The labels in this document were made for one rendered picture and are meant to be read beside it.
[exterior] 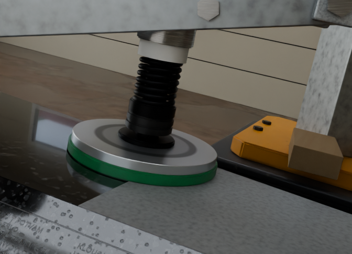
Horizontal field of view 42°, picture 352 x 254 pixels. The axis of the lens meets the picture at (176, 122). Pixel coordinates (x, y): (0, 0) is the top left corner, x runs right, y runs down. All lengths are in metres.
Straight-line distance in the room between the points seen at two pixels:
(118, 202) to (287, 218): 0.21
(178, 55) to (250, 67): 6.11
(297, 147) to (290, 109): 5.71
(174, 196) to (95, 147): 0.12
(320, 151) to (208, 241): 0.53
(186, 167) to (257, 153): 0.52
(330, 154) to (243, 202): 0.41
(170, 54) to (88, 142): 0.16
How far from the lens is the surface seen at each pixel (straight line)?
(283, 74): 6.64
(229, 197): 0.59
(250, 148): 1.09
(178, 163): 0.59
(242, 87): 6.76
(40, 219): 0.50
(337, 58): 1.21
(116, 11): 0.60
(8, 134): 0.69
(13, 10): 0.64
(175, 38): 0.61
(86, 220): 0.48
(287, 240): 0.52
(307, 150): 0.96
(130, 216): 0.48
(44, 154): 0.62
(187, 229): 0.48
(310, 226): 0.58
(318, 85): 1.27
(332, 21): 0.56
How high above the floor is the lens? 1.03
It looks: 13 degrees down
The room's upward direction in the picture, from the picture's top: 12 degrees clockwise
